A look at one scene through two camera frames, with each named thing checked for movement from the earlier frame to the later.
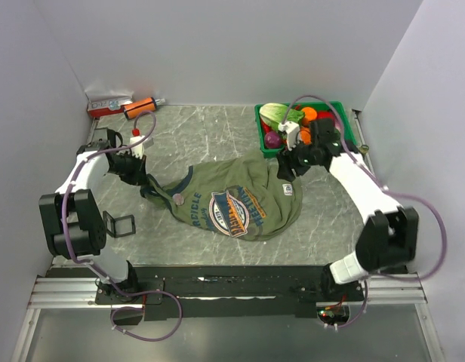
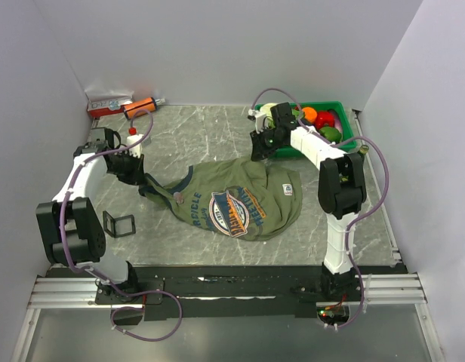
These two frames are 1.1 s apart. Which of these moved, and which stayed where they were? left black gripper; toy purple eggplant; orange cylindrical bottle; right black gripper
Moved: right black gripper
Stayed: orange cylindrical bottle; left black gripper; toy purple eggplant
